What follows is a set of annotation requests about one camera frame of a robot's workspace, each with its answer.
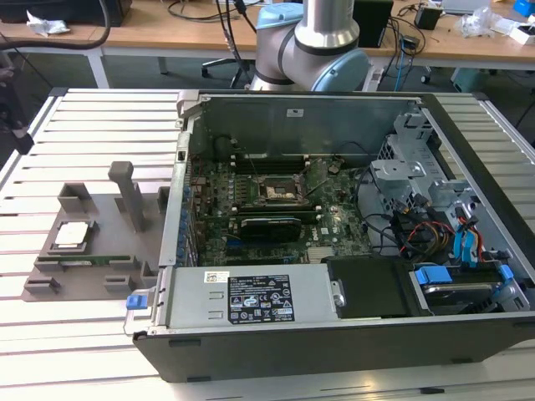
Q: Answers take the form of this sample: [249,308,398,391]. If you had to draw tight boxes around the small black box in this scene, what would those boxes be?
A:
[413,6,443,31]

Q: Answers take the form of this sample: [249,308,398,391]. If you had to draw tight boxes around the black wire bundle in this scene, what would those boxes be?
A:
[390,204,421,256]

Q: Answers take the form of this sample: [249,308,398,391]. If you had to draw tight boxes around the black office chair base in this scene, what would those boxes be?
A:
[201,57,257,89]

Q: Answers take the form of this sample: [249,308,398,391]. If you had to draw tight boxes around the silver chipset heatsink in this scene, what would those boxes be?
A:
[307,246,336,265]

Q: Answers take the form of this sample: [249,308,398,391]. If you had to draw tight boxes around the blue plastic latch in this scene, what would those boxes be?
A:
[125,293,150,312]

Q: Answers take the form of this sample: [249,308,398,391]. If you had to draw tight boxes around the grey case release latch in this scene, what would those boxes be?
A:
[175,90,201,120]

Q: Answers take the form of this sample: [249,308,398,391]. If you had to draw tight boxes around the silver CPU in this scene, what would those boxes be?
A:
[55,221,89,248]

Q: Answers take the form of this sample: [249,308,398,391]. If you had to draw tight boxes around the clear plastic bags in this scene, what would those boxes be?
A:
[453,6,511,39]

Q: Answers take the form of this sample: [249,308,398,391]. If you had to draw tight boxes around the thin black hanging cable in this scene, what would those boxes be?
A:
[215,0,258,91]

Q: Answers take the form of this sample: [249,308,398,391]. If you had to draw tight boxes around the blue data cable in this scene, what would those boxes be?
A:
[466,230,482,268]
[453,228,468,266]

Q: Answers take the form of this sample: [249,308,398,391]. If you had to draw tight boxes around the white power strip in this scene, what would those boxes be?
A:
[366,66,385,92]

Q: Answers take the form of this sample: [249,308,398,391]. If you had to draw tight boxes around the black graphics card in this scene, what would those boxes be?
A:
[237,214,303,245]

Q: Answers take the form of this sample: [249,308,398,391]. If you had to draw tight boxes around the RAM slot white clips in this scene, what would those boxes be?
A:
[231,161,311,168]
[231,153,311,160]

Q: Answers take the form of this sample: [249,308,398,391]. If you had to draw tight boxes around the RAM slot black clips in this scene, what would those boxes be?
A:
[231,157,311,164]
[231,165,311,174]
[232,201,314,209]

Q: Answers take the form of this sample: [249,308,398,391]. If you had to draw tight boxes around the silver drive cage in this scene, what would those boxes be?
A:
[369,109,482,218]

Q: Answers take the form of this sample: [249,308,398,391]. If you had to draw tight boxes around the black PC case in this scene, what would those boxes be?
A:
[124,89,535,383]

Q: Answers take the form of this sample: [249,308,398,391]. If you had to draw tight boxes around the grey flat device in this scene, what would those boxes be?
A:
[441,0,491,14]

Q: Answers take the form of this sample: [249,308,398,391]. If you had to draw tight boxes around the black equipment case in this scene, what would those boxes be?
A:
[0,0,134,27]

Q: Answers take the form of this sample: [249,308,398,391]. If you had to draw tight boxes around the wooden desk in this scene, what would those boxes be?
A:
[0,0,260,89]
[359,0,535,73]

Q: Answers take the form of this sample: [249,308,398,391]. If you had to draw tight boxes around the hard disk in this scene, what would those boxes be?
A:
[420,282,495,315]

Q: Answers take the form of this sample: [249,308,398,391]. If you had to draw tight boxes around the blue disk carrier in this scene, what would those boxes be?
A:
[411,263,517,302]

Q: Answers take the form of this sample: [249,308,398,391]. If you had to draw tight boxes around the yellow wire bundle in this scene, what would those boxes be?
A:
[434,226,452,252]

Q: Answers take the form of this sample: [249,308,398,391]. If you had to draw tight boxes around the green motherboard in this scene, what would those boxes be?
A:
[187,156,374,266]

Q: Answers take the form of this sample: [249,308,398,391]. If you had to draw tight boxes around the silver power supply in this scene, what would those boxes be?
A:
[166,265,348,332]

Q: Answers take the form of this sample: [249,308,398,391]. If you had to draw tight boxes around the CPU socket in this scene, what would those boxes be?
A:
[253,172,307,206]

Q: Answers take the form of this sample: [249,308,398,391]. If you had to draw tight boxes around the blue hanging cable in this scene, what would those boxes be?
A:
[396,39,410,91]

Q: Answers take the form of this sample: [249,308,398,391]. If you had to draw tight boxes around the teal box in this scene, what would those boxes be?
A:
[451,66,499,94]

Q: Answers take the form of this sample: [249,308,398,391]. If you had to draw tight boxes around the green RAM stick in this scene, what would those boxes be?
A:
[235,207,322,223]
[35,254,131,268]

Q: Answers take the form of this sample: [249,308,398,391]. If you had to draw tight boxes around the white open box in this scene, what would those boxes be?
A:
[506,23,535,46]

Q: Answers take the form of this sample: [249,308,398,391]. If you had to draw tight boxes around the crumpled white paper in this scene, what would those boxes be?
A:
[25,8,71,37]

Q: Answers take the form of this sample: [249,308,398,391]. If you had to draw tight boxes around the grey parts rack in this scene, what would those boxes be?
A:
[20,160,172,302]

